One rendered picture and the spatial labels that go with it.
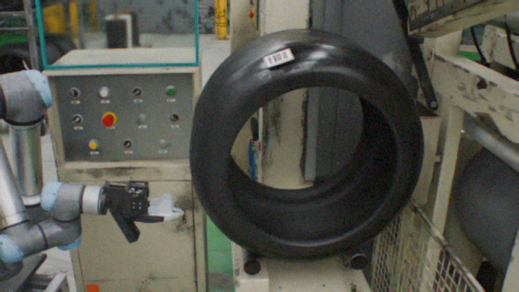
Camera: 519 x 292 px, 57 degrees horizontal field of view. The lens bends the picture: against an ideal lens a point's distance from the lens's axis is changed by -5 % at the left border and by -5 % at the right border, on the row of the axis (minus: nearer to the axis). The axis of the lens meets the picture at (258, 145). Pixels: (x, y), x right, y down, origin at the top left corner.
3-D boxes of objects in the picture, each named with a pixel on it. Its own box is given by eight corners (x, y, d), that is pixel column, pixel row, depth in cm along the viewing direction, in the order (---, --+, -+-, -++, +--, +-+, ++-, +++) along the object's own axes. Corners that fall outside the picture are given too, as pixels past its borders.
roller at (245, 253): (241, 195, 156) (254, 200, 158) (234, 206, 158) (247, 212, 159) (249, 259, 124) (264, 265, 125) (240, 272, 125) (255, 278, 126)
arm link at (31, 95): (3, 221, 155) (-16, 69, 127) (46, 208, 165) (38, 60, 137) (17, 244, 148) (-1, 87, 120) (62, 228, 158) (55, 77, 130)
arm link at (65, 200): (49, 200, 130) (47, 174, 126) (89, 204, 131) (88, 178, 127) (40, 218, 123) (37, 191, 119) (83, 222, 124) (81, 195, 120)
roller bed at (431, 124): (367, 179, 175) (375, 98, 164) (406, 178, 176) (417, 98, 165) (384, 206, 157) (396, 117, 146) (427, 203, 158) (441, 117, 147)
